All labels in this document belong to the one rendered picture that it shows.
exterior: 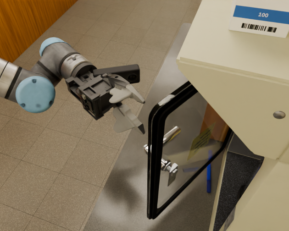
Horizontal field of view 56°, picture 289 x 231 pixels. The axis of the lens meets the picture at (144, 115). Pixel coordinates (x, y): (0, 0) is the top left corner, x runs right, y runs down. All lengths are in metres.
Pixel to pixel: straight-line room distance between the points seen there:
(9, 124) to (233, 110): 2.17
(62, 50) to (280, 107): 0.58
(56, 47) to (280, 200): 0.60
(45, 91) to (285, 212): 0.47
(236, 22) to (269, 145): 0.12
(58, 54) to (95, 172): 1.28
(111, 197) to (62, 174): 1.19
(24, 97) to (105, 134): 1.51
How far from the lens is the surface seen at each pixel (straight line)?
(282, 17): 0.27
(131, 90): 0.56
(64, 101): 2.36
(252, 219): 0.43
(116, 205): 0.77
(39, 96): 0.59
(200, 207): 0.78
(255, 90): 0.24
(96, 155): 1.97
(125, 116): 0.64
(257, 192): 0.36
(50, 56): 0.74
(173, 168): 0.50
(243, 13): 0.26
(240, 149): 0.77
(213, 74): 0.23
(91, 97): 0.59
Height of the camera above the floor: 1.65
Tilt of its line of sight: 50 degrees down
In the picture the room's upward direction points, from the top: straight up
